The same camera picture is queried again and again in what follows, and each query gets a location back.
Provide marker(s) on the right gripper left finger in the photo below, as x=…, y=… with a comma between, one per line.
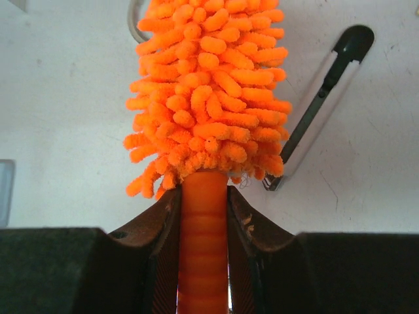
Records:
x=85, y=270

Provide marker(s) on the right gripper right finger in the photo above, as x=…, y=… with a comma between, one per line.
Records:
x=274, y=271

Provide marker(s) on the orange microfiber duster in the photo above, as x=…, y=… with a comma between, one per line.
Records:
x=206, y=114

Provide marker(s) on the black white marker pen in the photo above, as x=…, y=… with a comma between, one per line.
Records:
x=311, y=114

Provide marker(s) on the clear tape roll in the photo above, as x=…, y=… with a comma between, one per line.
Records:
x=136, y=11

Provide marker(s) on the yellow grey calculator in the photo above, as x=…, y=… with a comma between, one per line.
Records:
x=8, y=168

